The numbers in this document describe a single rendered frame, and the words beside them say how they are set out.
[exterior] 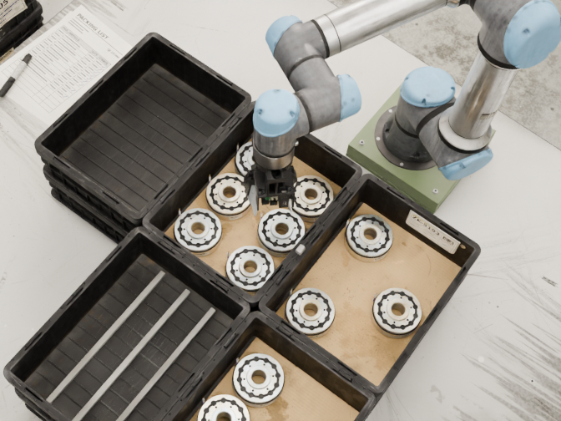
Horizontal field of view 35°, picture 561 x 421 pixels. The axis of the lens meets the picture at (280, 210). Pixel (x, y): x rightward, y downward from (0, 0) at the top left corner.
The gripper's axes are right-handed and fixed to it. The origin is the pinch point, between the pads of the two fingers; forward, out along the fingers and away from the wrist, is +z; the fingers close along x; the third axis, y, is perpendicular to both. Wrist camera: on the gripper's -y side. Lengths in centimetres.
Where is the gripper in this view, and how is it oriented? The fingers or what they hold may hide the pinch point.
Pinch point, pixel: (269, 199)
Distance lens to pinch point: 182.3
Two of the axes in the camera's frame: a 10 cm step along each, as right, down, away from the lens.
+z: -0.4, 4.9, 8.7
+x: 9.9, -1.0, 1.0
